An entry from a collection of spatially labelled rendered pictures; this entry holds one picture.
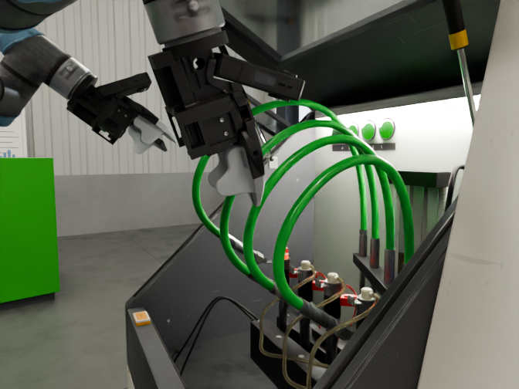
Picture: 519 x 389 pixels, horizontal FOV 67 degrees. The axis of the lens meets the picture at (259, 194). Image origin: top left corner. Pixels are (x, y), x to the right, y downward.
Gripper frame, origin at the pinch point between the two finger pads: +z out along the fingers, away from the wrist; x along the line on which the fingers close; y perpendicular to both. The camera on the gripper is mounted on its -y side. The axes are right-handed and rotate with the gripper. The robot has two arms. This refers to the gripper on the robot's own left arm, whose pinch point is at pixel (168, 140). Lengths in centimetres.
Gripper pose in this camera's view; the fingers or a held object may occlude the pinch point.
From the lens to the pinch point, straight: 88.9
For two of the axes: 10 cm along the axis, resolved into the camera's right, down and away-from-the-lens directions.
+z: 7.5, 5.8, 3.1
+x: 4.7, -1.5, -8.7
